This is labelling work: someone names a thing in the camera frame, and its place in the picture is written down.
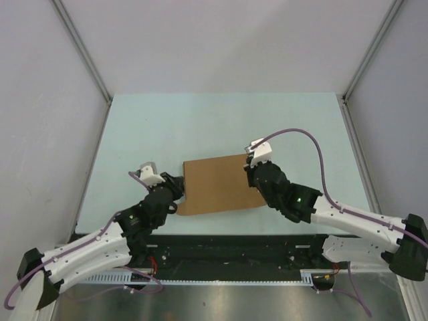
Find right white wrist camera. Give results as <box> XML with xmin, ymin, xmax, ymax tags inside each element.
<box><xmin>245</xmin><ymin>138</ymin><xmax>272</xmax><ymax>168</ymax></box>

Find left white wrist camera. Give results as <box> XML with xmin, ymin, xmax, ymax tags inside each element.
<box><xmin>137</xmin><ymin>162</ymin><xmax>165</xmax><ymax>187</ymax></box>

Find brown cardboard box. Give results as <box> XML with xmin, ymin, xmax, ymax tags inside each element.
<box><xmin>177</xmin><ymin>154</ymin><xmax>265</xmax><ymax>216</ymax></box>

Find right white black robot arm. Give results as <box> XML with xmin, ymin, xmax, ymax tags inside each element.
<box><xmin>243</xmin><ymin>156</ymin><xmax>427</xmax><ymax>282</ymax></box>

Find right aluminium frame post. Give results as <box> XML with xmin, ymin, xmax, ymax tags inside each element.
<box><xmin>340</xmin><ymin>0</ymin><xmax>405</xmax><ymax>101</ymax></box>

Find aluminium frame post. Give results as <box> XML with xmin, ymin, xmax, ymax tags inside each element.
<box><xmin>340</xmin><ymin>0</ymin><xmax>405</xmax><ymax>101</ymax></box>
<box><xmin>49</xmin><ymin>0</ymin><xmax>113</xmax><ymax>103</ymax></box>

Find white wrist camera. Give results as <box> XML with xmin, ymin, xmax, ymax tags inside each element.
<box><xmin>245</xmin><ymin>138</ymin><xmax>272</xmax><ymax>168</ymax></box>
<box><xmin>137</xmin><ymin>162</ymin><xmax>165</xmax><ymax>187</ymax></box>

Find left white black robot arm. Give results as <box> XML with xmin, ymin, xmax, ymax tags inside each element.
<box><xmin>4</xmin><ymin>163</ymin><xmax>185</xmax><ymax>310</ymax></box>

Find left aluminium frame post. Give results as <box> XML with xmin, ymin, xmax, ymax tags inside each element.
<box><xmin>49</xmin><ymin>0</ymin><xmax>113</xmax><ymax>103</ymax></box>

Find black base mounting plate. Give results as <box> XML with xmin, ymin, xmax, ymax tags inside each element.
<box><xmin>68</xmin><ymin>233</ymin><xmax>391</xmax><ymax>270</ymax></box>

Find grey slotted cable duct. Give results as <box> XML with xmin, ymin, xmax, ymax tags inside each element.
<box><xmin>80</xmin><ymin>270</ymin><xmax>336</xmax><ymax>286</ymax></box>

